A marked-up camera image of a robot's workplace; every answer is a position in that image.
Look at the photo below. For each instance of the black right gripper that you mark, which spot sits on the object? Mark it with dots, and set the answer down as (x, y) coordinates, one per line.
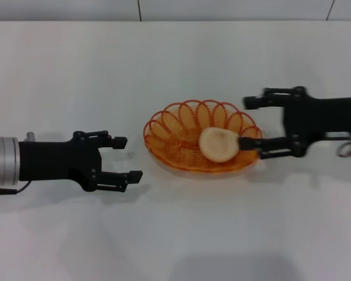
(324, 114)

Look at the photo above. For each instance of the round pale bread bun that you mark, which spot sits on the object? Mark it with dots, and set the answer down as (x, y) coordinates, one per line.
(218, 145)

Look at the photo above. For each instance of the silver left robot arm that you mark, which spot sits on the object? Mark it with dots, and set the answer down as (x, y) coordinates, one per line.
(3, 161)

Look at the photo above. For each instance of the silver round connector plug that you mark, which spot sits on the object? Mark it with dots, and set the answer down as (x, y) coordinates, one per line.
(31, 136)

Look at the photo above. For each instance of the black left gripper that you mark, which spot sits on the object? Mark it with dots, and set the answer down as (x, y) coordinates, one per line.
(55, 161)

